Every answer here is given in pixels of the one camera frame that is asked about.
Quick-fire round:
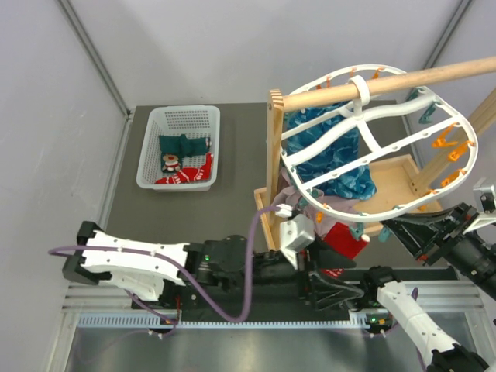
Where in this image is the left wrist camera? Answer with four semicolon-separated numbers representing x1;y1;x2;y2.
275;204;315;270

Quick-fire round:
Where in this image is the red patterned sock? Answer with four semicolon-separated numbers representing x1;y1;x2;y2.
155;153;213;184
323;222;370;260

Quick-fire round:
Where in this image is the mauve cloth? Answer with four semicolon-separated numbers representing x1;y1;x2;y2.
272;168;358;237

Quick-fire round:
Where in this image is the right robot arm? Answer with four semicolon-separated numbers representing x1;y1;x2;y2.
361;203;495;371

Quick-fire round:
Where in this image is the white plastic basket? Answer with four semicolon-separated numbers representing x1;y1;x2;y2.
136;105;220;192

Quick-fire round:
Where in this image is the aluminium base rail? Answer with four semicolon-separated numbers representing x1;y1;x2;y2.
63;281;484;329

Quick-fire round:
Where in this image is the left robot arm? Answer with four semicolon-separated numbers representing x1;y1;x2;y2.
54;221;364;322

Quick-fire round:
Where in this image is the green reindeer sock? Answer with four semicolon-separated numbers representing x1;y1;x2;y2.
161;153;183;173

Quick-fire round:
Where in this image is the wooden rack stand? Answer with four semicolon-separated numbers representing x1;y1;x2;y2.
254;57;495;250

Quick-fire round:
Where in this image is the white clip hanger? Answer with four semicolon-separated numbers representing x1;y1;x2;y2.
280;59;494;224

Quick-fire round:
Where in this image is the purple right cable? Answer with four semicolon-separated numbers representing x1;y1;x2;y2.
381;286;423;372

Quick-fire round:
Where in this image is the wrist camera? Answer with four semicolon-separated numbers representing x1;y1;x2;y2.
275;204;315;270
463;177;495;234

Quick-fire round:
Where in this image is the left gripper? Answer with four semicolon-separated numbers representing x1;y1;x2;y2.
231;229;360;311

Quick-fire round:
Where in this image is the blue patterned cloth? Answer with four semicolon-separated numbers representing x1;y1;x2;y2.
284;102;377;200

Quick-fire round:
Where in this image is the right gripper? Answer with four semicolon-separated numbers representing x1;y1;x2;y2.
381;197;496;295

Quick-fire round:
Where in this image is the red patterned sock in basket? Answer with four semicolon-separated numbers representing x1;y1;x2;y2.
155;153;213;184

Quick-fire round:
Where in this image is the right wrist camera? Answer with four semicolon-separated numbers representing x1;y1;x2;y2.
463;177;495;234

